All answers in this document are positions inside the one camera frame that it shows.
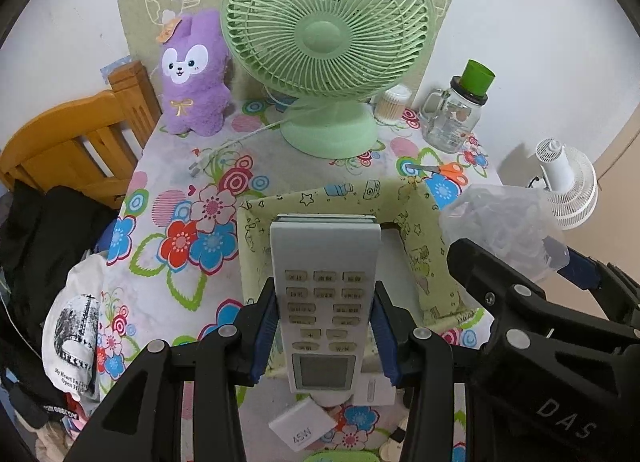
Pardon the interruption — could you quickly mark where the fan power cable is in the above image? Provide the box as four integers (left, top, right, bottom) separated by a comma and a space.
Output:
188, 101, 331, 177

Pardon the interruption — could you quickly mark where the floral tablecloth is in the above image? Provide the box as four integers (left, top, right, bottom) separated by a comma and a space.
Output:
74, 96, 504, 462

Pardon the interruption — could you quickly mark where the purple plush toy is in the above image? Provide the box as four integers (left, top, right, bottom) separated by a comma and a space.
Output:
157, 9, 232, 137

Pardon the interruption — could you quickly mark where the wooden chair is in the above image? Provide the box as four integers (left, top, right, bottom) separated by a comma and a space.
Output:
1, 61, 160, 208

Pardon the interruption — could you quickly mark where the black clothing pile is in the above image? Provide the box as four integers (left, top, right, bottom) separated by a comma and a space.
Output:
1, 180, 117, 428

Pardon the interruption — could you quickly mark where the white round puff case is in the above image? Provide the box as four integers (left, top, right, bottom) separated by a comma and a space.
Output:
309, 390, 352, 408

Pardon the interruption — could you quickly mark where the green perforated plastic case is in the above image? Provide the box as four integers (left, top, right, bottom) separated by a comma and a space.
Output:
304, 450, 380, 462

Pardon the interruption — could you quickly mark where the white printed tote bag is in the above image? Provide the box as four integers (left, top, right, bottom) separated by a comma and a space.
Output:
41, 254, 106, 402

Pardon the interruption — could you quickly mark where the clear plastic container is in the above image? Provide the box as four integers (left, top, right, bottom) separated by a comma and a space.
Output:
439, 184, 570, 282

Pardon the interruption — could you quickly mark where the glass jar green lid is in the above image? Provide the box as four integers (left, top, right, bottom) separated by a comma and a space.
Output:
419, 59, 496, 153

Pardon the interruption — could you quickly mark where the yellow patterned cardboard box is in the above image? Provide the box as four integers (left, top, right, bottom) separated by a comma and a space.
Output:
236, 179, 488, 347

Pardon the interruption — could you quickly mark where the white card packet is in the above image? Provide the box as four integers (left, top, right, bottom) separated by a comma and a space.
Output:
352, 373, 396, 407

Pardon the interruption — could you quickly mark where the white power adapter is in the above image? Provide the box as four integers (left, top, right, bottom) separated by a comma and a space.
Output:
269, 397, 337, 452

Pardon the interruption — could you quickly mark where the white clip fan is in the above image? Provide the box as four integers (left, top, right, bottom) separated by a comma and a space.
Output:
528, 138, 599, 230

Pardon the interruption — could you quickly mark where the white remote control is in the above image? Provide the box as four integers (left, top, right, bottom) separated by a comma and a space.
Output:
269, 214, 381, 395

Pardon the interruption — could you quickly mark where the green desk fan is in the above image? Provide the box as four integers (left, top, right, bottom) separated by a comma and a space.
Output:
220, 0, 435, 160

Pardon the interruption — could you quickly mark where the cotton swab container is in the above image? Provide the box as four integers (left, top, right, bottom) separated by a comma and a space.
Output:
374, 84, 412, 124

